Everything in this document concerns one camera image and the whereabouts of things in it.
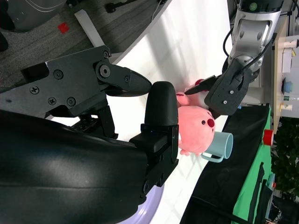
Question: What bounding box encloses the black backdrop cloth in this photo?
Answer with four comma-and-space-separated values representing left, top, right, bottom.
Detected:
179, 104, 272, 224

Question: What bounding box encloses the purple plate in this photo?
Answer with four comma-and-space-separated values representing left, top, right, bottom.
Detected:
135, 183, 165, 224

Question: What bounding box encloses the green potted plant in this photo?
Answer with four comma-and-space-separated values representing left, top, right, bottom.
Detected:
271, 116, 299, 203

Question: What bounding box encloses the pink plush beaver doll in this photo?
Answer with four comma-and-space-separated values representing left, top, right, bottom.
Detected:
175, 79, 217, 157

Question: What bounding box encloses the white table leg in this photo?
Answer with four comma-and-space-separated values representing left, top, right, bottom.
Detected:
74, 9, 106, 48

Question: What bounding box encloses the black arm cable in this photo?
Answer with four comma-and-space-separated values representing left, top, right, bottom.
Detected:
222, 27, 272, 73

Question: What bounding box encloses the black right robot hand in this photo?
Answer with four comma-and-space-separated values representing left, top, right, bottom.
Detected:
0, 45, 180, 224

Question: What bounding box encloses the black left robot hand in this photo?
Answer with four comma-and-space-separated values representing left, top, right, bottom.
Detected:
184, 59, 260, 120

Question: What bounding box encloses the teal plastic mug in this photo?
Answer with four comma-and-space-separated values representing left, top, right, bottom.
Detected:
200, 131, 234, 163

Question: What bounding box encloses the green cloth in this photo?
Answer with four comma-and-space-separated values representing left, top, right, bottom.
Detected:
233, 105, 277, 224

